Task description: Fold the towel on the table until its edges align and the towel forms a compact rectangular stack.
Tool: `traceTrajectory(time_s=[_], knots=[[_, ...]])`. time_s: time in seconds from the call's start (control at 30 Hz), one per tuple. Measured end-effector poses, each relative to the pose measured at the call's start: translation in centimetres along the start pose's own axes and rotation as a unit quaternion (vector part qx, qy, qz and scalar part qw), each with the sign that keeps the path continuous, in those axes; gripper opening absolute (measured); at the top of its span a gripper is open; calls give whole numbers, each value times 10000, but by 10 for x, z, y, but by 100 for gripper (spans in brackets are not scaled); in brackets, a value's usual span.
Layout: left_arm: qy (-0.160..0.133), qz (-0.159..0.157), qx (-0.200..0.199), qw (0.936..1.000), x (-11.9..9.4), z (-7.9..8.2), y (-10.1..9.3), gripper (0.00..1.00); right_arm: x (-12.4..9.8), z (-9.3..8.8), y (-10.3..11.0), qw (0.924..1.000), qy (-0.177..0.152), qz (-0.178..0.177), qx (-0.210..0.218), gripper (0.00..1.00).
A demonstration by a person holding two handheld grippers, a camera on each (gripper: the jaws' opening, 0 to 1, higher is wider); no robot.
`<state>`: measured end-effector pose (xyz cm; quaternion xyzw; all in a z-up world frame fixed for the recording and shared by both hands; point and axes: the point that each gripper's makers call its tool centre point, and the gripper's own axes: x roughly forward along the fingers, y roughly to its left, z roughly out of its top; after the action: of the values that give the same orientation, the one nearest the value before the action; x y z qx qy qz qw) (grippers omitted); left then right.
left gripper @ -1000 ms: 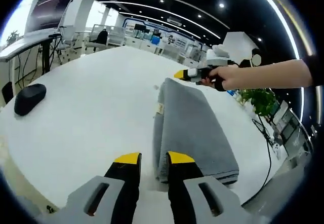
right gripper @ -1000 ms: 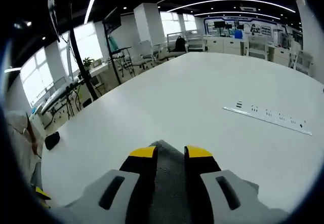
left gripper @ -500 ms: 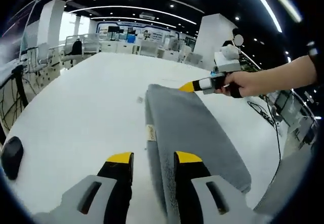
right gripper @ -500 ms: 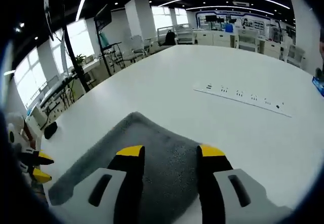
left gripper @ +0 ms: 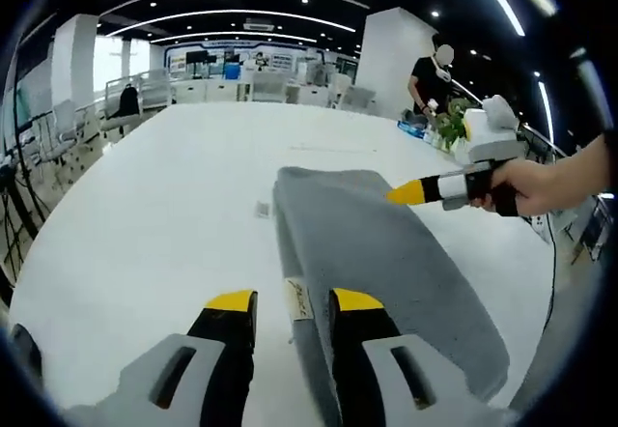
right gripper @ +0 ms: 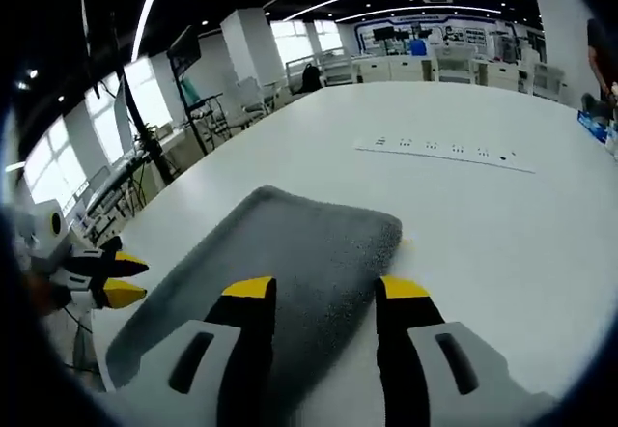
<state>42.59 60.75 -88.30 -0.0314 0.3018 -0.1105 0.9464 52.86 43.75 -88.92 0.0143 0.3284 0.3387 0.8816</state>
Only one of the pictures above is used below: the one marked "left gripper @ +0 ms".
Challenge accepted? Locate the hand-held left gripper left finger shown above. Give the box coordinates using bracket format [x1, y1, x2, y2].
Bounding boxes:
[65, 289, 258, 427]

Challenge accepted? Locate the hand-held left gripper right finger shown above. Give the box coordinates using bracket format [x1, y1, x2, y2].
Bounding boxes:
[328, 287, 522, 427]

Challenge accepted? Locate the grey towel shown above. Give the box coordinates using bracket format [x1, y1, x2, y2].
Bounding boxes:
[271, 165, 512, 427]

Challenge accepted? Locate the person's right hand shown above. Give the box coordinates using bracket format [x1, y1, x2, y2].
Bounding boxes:
[470, 158, 551, 218]

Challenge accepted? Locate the green potted plant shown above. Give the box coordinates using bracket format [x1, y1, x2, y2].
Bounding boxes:
[432, 100, 472, 151]

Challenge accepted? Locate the blue packet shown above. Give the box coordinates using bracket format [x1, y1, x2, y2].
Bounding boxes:
[398, 118, 434, 141]

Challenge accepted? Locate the white table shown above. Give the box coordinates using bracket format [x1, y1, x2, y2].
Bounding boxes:
[7, 100, 576, 427]

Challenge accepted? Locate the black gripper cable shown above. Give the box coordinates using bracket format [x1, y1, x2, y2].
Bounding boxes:
[540, 213, 560, 336]

